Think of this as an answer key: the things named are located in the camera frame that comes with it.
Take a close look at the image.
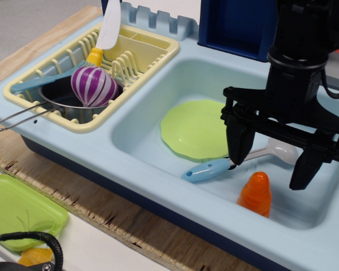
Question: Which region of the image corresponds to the green plastic plate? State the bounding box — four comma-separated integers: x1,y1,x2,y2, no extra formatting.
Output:
160,99,228,162

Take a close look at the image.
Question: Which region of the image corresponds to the blue handled white ladle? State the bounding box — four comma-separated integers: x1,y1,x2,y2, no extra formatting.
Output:
181,138,299,183

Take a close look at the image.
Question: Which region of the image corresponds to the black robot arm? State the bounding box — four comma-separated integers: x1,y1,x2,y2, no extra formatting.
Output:
221,1,339,190

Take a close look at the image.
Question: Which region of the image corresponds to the green plastic tray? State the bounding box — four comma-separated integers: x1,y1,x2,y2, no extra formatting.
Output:
0,174,68,237

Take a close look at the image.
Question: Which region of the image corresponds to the light blue toy sink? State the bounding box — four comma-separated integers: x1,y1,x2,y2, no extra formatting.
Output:
16,34,339,270

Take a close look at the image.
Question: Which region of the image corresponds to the yellow dish rack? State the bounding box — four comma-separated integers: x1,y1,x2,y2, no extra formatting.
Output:
3,24,180,133

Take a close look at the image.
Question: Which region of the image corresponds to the black braided cable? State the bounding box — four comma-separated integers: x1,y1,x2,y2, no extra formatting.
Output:
0,231,64,271

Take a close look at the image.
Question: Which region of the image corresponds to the blue plastic utensil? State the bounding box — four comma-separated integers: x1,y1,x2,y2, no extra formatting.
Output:
10,60,86,93

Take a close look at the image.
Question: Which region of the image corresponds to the purple striped toy onion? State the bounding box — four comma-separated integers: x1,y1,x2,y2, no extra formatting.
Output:
71,67,119,107

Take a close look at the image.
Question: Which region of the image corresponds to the dark blue faucet box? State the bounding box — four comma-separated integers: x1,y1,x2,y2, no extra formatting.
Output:
198,0,277,62

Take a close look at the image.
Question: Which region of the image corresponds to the orange plastic carrot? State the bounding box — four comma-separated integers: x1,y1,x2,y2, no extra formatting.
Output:
237,172,272,218

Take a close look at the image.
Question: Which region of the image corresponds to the black device base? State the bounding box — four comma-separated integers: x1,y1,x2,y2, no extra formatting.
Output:
0,262,60,271

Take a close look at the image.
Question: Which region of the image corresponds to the orange yellow toy piece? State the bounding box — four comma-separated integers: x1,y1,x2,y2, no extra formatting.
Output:
18,248,53,267

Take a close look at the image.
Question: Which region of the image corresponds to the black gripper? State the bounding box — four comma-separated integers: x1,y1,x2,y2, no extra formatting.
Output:
221,86,339,190

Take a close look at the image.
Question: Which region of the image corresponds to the yellow handled white knife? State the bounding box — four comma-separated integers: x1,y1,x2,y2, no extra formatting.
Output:
86,0,121,67

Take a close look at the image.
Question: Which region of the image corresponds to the metal pot with handle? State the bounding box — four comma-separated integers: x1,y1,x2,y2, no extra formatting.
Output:
0,77,119,133

